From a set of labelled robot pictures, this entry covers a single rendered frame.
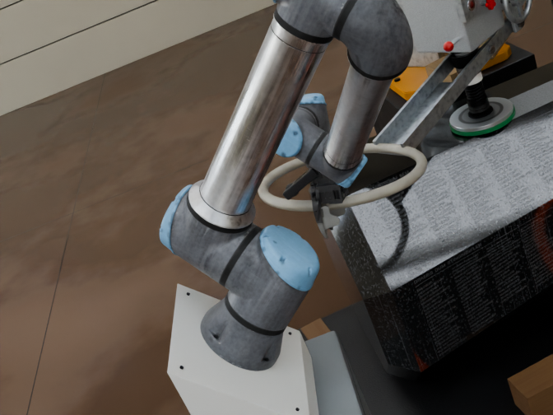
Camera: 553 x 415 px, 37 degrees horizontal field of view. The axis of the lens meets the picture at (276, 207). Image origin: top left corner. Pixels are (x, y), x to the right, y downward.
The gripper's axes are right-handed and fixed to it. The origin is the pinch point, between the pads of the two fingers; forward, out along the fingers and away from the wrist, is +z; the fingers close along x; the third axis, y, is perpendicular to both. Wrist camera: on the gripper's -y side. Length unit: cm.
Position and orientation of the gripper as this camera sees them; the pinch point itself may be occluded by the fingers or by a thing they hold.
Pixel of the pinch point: (325, 230)
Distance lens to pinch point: 218.3
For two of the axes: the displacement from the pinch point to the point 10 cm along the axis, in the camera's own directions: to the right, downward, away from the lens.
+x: 3.0, -4.0, 8.6
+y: 9.3, -0.8, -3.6
